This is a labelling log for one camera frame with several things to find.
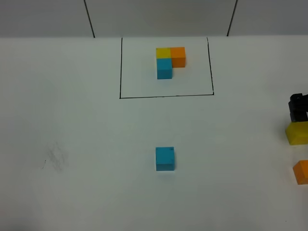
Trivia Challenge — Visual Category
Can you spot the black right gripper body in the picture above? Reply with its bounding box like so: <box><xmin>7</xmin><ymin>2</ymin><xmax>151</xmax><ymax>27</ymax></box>
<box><xmin>288</xmin><ymin>93</ymin><xmax>308</xmax><ymax>122</ymax></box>

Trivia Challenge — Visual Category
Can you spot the orange template block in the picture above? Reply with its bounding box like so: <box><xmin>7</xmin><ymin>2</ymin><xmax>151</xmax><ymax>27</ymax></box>
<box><xmin>170</xmin><ymin>47</ymin><xmax>186</xmax><ymax>68</ymax></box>

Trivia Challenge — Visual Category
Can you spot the blue template block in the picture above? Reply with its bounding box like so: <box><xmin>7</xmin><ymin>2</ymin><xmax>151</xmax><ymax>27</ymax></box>
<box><xmin>156</xmin><ymin>58</ymin><xmax>173</xmax><ymax>79</ymax></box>

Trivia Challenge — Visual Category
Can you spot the yellow template block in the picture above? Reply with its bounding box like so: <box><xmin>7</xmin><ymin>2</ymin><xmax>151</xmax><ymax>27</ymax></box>
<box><xmin>156</xmin><ymin>48</ymin><xmax>171</xmax><ymax>59</ymax></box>

